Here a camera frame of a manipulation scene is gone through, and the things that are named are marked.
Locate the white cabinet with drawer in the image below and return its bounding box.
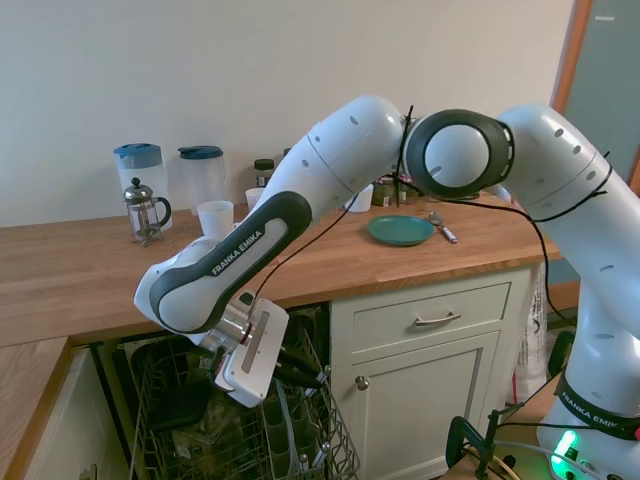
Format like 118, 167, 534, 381
329, 266, 539, 480

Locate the white printed bag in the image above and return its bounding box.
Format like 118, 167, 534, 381
506, 261, 552, 407

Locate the black square lid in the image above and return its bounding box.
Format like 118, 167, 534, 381
147, 369, 214, 433

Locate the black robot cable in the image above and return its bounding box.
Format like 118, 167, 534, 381
255, 101, 614, 322

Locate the teal plate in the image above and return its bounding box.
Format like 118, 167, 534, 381
366, 214, 436, 248

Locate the clear pitcher spouted blue lid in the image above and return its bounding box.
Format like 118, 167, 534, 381
177, 144, 228, 212

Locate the plain white cup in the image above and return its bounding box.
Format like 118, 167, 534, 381
349, 183, 376, 215

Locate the glass jar gingham lid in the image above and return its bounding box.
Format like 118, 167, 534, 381
396, 179, 420, 206

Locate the dark spice jar black lid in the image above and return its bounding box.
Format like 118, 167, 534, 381
253, 158, 277, 190

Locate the yellow cable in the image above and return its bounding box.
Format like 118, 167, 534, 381
491, 449, 524, 476

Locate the glass French press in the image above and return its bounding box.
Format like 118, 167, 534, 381
122, 176, 173, 249

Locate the wire dishwasher rack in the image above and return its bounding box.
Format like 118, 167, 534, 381
128, 311, 363, 480

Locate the spoon with white handle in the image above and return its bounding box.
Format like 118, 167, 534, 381
427, 210, 459, 246

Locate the open dishwasher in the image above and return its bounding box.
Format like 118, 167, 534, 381
89, 299, 333, 480

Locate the grey cutlery basket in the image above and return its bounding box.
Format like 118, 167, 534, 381
255, 382, 334, 480

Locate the white grey cable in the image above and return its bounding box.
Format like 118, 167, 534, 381
461, 438, 602, 474

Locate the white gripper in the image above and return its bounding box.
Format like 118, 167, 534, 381
213, 297, 328, 409

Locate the large white mug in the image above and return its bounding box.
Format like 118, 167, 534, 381
196, 200, 236, 240

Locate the dark green clamp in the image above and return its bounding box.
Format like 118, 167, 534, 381
445, 408, 508, 479
546, 329, 578, 382

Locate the clear pitcher flat blue lid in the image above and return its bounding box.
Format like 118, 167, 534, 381
112, 142, 168, 217

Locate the grey blue door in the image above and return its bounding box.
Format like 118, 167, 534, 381
546, 0, 640, 322

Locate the metal drawer handle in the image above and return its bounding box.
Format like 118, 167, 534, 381
412, 311, 463, 328

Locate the orange wooden door frame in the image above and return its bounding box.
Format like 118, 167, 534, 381
550, 0, 595, 114

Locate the white corner cabinet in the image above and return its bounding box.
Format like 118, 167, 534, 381
21, 346, 132, 480

